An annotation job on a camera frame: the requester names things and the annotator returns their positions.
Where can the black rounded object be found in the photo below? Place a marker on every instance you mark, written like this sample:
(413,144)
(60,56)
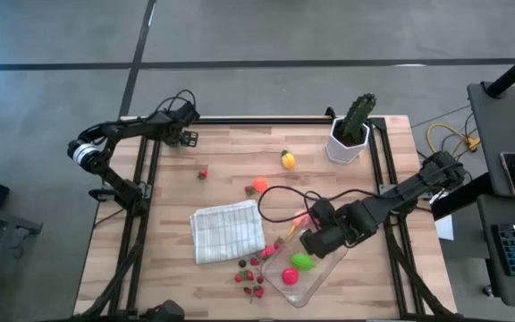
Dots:
(163,312)

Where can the small toy strawberry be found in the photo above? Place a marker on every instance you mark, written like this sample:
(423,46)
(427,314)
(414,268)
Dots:
(250,191)

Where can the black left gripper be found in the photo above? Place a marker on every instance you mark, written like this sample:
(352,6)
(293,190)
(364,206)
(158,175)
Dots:
(168,123)

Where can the black aluminium table frame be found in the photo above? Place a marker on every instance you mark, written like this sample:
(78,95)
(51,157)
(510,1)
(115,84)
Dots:
(262,121)

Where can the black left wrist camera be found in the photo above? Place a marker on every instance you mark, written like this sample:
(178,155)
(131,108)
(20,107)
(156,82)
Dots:
(187,114)

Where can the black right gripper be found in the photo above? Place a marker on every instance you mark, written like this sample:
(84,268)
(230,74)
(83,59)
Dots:
(344,232)

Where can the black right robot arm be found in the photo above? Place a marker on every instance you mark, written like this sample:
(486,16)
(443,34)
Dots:
(400,192)

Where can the toy strawberry large green cap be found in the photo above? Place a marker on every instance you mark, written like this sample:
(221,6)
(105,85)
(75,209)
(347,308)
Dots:
(267,251)

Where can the green toy fruit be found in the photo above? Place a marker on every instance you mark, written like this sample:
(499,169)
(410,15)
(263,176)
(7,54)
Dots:
(303,262)

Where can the grey desk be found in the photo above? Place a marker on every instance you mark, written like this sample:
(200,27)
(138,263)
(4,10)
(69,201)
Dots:
(485,259)
(494,134)

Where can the green cactus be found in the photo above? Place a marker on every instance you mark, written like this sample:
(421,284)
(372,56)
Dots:
(358,116)

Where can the black desk beam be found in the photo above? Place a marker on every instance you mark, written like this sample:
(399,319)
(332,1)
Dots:
(463,201)

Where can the white checked dish towel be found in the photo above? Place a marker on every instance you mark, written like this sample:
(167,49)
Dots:
(226,232)

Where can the smooth red toy fruit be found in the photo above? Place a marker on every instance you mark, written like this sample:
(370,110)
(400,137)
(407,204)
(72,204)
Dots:
(290,276)

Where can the small yellow-orange toy piece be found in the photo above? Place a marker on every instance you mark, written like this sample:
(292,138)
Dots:
(292,232)

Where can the black caster wheel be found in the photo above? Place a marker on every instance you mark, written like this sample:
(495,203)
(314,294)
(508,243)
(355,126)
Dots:
(488,290)

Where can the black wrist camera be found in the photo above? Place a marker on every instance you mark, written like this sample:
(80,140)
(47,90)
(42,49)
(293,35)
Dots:
(187,114)
(323,210)

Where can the white plant pot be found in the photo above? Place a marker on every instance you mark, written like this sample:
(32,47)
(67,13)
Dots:
(342,154)

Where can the black pole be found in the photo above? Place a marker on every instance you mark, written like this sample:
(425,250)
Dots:
(514,71)

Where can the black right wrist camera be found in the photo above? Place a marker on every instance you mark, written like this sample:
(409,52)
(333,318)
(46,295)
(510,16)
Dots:
(323,210)

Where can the black toy cherry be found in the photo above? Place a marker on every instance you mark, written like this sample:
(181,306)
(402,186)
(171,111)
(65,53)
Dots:
(242,263)

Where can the clear plastic tupperware container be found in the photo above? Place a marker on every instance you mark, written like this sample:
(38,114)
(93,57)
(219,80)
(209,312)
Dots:
(313,282)

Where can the yellow toy pineapple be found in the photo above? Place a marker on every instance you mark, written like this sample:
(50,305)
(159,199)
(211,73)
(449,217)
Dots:
(288,161)

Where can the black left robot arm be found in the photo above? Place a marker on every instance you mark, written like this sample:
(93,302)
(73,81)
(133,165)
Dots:
(119,130)

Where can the orange toy fruit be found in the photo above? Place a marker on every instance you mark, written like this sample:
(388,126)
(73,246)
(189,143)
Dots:
(260,184)

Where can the white paper sheet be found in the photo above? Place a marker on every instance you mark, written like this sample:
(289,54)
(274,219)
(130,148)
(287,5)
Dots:
(445,229)

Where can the pink toy peach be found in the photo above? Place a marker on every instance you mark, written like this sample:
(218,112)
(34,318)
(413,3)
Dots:
(301,220)

